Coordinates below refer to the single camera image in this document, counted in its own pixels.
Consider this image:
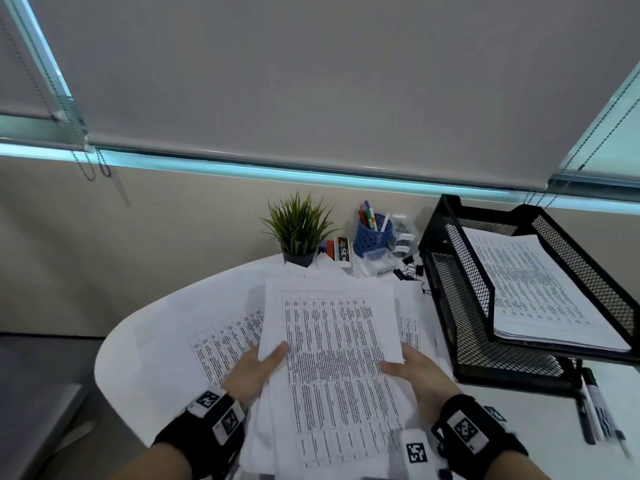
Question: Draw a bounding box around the person's left hand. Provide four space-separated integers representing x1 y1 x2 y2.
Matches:
221 341 290 411

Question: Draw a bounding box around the person's right hand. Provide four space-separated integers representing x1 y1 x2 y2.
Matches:
379 343 463 425

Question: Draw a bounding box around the pile of papers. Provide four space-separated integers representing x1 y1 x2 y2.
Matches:
189 254 456 480

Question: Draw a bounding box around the black mesh paper tray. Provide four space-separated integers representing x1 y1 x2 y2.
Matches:
417 193 640 398

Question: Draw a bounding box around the person's right forearm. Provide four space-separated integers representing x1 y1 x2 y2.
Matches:
482 452 551 480

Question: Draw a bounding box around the person's left forearm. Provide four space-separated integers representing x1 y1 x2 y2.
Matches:
107 442 193 480

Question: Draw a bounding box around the black left wristband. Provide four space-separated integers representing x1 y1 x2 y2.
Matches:
152 385 247 480

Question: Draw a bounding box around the black wristband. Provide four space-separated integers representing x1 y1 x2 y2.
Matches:
152 385 247 480
431 393 529 478

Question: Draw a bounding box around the black right wristband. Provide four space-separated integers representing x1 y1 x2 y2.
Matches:
431 393 529 478

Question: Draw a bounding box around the white table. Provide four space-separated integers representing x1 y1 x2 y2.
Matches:
93 254 640 480

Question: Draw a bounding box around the cluster of black binder clips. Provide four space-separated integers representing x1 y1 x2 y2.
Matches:
392 254 433 295

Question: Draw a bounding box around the potted green plant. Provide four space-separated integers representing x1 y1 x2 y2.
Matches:
259 191 343 268

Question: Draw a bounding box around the clear plastic lidded box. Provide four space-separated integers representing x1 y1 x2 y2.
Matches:
361 249 396 278

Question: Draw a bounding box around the white tape dispenser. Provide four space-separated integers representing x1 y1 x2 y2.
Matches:
389 213 417 258

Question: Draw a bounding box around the dark blue pen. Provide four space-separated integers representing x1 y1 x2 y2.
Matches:
575 389 599 445

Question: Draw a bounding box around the blue pen holder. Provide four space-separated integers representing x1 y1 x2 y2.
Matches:
353 212 393 258

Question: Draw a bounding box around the black marker pen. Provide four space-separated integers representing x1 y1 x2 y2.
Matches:
582 367 633 461

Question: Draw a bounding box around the glass window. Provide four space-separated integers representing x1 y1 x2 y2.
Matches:
0 0 640 215

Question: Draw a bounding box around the grey low cabinet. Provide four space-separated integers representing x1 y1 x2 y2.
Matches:
0 344 93 480

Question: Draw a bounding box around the wide grey roller blind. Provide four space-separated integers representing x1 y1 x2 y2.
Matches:
25 0 640 191

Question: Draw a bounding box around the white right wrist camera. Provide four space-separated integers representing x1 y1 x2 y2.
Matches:
399 428 441 480

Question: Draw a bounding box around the metal bead chain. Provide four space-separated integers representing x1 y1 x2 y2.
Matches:
522 94 640 211
0 9 113 181

